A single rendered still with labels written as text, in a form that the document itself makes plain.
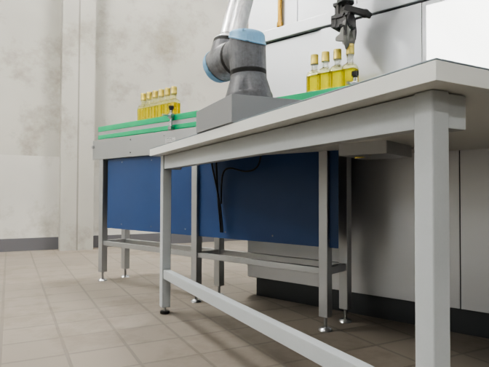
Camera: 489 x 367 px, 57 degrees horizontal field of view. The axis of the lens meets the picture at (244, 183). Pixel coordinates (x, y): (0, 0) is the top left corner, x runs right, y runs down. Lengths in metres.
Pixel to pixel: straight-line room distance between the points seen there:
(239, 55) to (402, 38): 0.86
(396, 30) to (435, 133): 1.32
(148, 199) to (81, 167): 2.11
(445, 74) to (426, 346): 0.44
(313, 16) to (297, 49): 0.17
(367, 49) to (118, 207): 1.67
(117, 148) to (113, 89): 2.20
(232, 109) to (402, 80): 0.64
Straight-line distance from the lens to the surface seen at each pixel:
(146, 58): 5.14
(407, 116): 0.85
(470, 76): 0.83
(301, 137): 1.10
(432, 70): 0.77
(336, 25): 2.06
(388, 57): 2.08
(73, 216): 4.62
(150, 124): 2.61
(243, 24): 1.65
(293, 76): 2.34
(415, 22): 2.08
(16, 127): 4.80
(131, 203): 2.72
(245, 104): 1.35
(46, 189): 4.76
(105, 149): 2.92
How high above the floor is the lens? 0.54
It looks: 1 degrees up
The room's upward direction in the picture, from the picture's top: straight up
